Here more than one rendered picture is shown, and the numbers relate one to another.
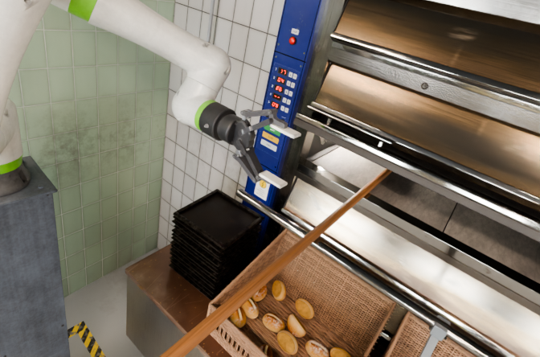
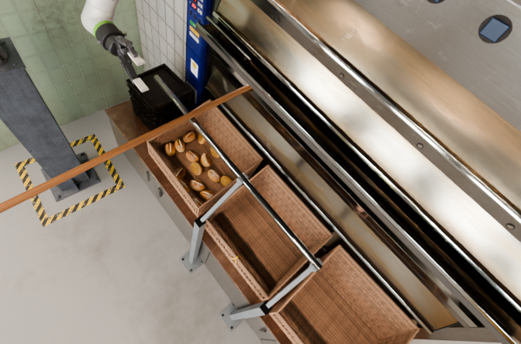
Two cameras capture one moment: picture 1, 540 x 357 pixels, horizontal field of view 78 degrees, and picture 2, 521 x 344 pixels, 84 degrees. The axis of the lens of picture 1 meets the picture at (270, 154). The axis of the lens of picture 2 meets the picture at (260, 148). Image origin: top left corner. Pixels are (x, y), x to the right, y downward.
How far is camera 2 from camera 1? 70 cm
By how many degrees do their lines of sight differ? 29
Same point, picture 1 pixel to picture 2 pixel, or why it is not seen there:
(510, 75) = (320, 27)
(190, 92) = (89, 13)
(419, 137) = (273, 58)
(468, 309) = (295, 170)
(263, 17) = not seen: outside the picture
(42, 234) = (27, 91)
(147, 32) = not seen: outside the picture
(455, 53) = not seen: outside the picture
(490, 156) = (308, 83)
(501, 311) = (311, 175)
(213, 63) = not seen: outside the picture
